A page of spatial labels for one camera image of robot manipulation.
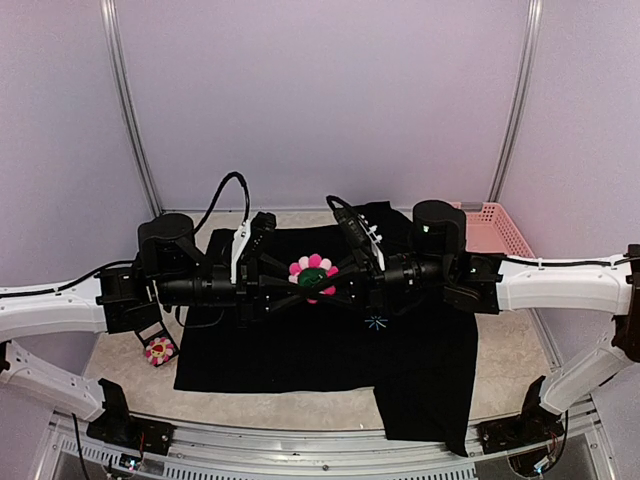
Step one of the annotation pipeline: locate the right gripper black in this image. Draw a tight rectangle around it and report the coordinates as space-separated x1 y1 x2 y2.
308 248 451 318

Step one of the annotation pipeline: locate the flower brooch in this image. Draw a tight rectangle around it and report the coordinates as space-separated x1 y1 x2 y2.
145 337 175 366
288 253 339 287

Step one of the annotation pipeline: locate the black t-shirt blue logo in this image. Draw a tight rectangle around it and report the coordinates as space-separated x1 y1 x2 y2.
174 202 478 456

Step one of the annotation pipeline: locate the pink plastic basket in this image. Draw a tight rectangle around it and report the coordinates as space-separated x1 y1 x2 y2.
451 202 534 258

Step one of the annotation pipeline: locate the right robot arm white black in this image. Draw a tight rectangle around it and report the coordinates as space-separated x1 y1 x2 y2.
326 195 639 454

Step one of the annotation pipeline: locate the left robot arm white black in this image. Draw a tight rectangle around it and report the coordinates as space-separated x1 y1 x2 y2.
1 212 320 455

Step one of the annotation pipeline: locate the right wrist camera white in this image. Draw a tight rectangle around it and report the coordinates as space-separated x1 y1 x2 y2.
326 195 385 275

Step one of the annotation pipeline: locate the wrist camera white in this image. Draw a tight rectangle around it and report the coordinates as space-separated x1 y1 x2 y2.
230 212 277 285
326 195 385 275

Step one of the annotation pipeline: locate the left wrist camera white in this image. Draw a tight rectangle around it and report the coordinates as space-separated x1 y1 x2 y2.
230 212 277 285

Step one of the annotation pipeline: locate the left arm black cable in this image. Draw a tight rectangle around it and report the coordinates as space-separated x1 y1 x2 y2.
0 171 251 296

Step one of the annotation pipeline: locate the front aluminium rail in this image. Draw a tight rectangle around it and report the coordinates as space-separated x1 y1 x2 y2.
29 394 614 480

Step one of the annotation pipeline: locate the left aluminium frame post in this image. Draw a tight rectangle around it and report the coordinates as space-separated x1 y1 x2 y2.
100 0 163 217

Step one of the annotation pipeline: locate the aluminium frame post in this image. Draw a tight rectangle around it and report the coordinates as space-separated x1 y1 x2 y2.
100 0 163 217
484 0 544 203

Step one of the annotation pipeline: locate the right aluminium frame post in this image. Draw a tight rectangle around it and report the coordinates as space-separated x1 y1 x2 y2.
484 0 544 203

